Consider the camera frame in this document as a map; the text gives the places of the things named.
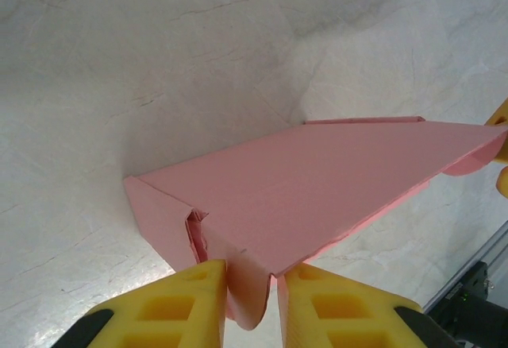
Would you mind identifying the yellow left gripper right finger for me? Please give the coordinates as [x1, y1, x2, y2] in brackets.
[276, 263, 452, 348]

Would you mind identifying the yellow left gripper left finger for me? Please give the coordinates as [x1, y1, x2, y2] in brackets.
[50, 258, 229, 348]

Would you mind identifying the pink paper box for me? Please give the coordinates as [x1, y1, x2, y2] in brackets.
[122, 115, 508, 331]

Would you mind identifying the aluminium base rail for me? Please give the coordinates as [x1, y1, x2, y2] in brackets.
[422, 218, 508, 313]

